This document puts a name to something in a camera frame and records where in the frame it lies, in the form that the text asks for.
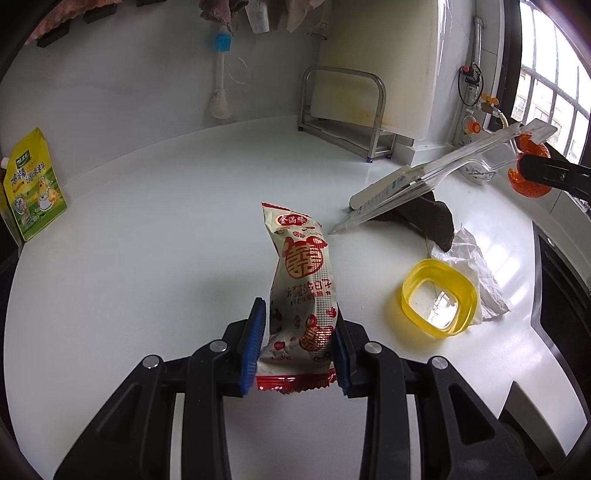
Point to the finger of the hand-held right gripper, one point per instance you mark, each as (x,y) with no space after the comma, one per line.
(554,173)

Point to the black cloth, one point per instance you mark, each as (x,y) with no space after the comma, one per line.
(429,224)

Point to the white red snack wrapper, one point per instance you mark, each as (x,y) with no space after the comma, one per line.
(300,277)

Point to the brown rag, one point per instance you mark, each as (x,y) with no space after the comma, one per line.
(217,9)

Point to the white cutting board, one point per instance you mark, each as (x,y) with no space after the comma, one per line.
(392,55)

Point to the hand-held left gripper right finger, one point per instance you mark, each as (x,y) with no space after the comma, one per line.
(341,355)

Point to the white patterned bowl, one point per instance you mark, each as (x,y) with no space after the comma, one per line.
(482,174)

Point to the gas shutoff valve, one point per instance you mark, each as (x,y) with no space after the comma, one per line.
(472,74)

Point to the grey gas pipe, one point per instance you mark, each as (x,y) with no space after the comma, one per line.
(479,39)

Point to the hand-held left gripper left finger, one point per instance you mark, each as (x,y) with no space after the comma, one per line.
(253,346)

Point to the black kitchen sink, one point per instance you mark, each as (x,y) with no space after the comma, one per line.
(568,300)

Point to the yellow plastic container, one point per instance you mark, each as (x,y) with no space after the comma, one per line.
(408,295)

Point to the clear blister pack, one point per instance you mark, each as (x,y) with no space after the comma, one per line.
(415,180)

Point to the white paper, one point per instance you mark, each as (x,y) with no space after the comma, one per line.
(480,272)

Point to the yellow green drink pouch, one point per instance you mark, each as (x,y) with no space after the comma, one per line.
(34,194)

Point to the orange white knob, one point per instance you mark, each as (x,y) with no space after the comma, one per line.
(472,125)

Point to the metal cutting board rack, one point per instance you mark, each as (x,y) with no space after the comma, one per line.
(351,138)

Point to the pink rag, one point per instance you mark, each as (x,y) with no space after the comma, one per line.
(298,14)

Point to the yellow gas tap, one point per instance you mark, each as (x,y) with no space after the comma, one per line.
(489,104)

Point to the translucent hanging plastic item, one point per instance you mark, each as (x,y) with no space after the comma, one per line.
(257,16)

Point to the blue white bottle brush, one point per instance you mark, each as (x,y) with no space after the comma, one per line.
(220,69)

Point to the dark framed window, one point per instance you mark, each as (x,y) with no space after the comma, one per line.
(549,69)

